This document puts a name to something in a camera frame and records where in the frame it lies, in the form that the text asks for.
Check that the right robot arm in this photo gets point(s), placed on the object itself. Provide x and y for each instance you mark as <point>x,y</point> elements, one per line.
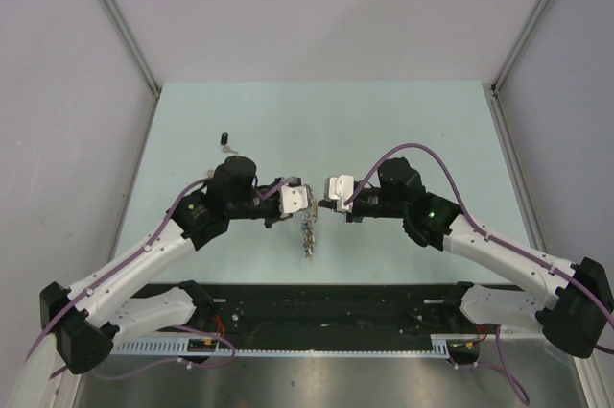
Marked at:
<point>569,303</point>

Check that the aluminium frame rail left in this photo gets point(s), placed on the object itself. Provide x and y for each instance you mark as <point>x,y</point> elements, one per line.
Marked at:
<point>126,194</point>

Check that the aluminium frame rail right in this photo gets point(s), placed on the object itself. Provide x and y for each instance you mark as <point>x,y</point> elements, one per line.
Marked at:
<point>516,171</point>

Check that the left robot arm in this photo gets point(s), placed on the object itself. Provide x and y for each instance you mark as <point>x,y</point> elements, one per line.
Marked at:
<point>94,314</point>

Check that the steel disc keyring holder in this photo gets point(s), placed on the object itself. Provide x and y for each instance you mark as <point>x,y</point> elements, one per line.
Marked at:
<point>308,219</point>

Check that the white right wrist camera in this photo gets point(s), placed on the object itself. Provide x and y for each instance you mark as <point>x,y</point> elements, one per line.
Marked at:
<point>338,188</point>

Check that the aluminium frame post right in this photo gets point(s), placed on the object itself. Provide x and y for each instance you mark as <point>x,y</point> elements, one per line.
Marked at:
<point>536,15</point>

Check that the silver key by black fob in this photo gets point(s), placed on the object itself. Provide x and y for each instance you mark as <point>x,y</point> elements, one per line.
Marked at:
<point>228,150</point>

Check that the aluminium frame rail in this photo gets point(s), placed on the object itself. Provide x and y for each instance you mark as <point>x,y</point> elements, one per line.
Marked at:
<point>516,171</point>
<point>126,194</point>

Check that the aluminium frame post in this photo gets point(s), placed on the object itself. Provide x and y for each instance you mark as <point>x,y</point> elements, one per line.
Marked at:
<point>128,40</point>
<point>536,15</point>

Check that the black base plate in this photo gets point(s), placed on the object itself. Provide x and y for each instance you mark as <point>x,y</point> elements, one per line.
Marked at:
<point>336,318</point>

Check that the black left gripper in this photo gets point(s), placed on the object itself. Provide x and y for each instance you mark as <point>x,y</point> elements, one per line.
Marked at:
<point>274,218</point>

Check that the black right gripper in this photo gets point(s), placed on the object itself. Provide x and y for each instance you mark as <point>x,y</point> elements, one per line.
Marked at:
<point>352,217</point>

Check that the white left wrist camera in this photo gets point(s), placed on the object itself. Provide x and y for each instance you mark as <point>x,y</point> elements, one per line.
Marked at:
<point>294,197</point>

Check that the aluminium frame post left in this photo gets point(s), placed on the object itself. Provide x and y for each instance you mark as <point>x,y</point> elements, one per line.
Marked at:
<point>128,40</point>

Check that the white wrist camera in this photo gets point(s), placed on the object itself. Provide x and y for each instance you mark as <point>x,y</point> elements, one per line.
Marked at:
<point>338,188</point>
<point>294,197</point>

